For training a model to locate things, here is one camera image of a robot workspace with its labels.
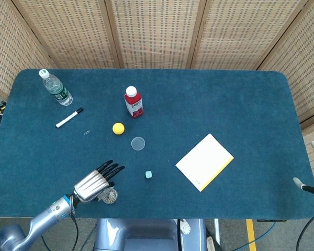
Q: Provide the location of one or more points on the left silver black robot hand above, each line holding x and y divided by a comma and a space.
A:
91, 184

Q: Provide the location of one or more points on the paperclip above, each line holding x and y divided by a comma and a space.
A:
87, 132

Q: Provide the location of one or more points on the clear tub of paperclips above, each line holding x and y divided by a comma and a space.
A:
111, 196

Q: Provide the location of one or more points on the clear round plastic lid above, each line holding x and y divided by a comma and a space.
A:
138, 143

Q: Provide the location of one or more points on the small teal cube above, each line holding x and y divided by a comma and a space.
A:
148, 175

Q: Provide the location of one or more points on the yellow ball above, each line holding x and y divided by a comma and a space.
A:
118, 129

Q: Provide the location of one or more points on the white marker black cap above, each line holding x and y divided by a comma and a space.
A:
68, 119

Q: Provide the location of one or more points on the blue grey robot torso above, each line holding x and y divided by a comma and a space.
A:
146, 232

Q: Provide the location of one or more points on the red NFC juice bottle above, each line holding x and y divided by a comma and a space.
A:
134, 104

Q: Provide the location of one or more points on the clear water bottle green label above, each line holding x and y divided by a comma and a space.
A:
57, 90

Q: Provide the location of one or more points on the woven folding screen panel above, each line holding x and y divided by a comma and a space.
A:
154, 34
303, 65
10, 47
238, 34
76, 34

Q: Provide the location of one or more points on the white notebook yellow spine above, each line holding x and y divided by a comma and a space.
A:
204, 162

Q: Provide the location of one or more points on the blue felt table cover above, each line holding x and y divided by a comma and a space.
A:
225, 104

